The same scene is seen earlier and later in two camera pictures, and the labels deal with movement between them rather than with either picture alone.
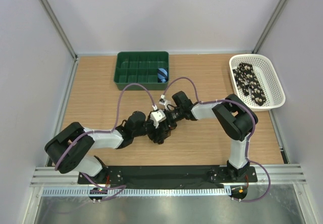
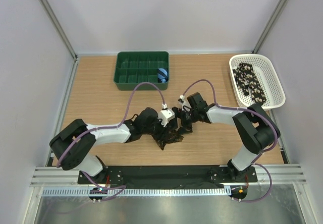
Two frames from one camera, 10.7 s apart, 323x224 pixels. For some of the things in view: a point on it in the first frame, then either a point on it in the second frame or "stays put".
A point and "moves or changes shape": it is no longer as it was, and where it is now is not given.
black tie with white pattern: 246,80 stays put
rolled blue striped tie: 162,75 stays put
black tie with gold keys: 159,136 moves or changes shape
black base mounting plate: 195,175 stays put
